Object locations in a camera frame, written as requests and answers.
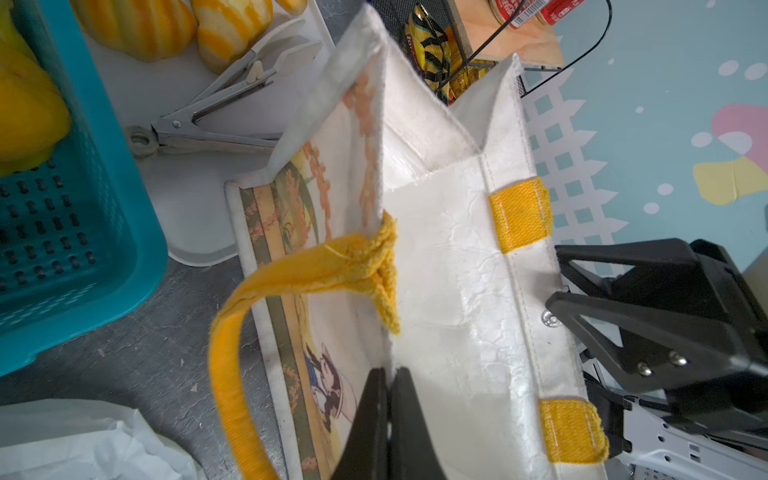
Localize bread roll right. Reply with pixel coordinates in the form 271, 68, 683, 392
277, 0, 308, 16

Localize white plastic grocery bag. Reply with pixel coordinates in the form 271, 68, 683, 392
1, 399, 206, 479

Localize dark striped snack bag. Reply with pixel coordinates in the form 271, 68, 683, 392
404, 3, 455, 105

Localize bread roll left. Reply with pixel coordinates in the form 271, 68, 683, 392
70, 0, 197, 62

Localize white tote bag yellow handles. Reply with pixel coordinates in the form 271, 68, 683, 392
209, 5, 608, 479

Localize yellow pear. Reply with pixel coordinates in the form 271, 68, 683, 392
1, 1, 72, 177

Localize croissant bread centre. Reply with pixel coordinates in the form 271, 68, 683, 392
191, 0, 274, 74

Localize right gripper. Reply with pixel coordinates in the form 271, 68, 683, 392
546, 238, 767, 440

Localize red soda can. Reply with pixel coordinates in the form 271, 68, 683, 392
537, 0, 584, 26
488, 0, 550, 29

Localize teal plastic basket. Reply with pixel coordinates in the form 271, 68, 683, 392
1, 1, 167, 374

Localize metal tongs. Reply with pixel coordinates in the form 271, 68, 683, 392
124, 18, 323, 160

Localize black wire shelf wooden board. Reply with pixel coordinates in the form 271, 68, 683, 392
369, 1, 613, 104

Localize bread roll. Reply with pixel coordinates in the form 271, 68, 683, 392
277, 0, 308, 16
70, 0, 197, 62

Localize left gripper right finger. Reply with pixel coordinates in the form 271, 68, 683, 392
389, 367, 447, 480

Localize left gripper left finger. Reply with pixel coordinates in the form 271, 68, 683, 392
331, 368, 389, 480

